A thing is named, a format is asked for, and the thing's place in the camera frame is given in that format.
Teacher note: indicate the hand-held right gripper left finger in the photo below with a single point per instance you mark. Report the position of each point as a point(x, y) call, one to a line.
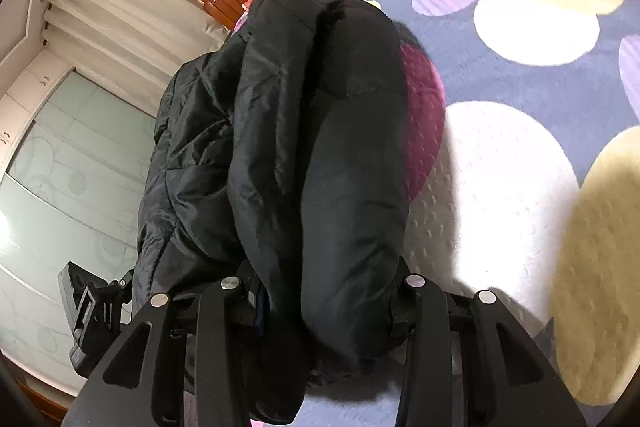
point(220, 322)

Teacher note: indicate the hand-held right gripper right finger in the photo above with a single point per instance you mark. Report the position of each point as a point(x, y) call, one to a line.
point(425, 322)

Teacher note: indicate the black puffer jacket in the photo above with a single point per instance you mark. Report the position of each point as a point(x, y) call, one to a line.
point(300, 132)

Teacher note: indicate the frosted glass wardrobe door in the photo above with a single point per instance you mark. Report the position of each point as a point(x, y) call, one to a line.
point(50, 187)

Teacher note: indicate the polka dot bedsheet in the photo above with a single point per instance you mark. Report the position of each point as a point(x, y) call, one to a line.
point(525, 157)

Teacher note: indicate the cream curtain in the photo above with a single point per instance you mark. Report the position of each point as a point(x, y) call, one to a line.
point(125, 7)

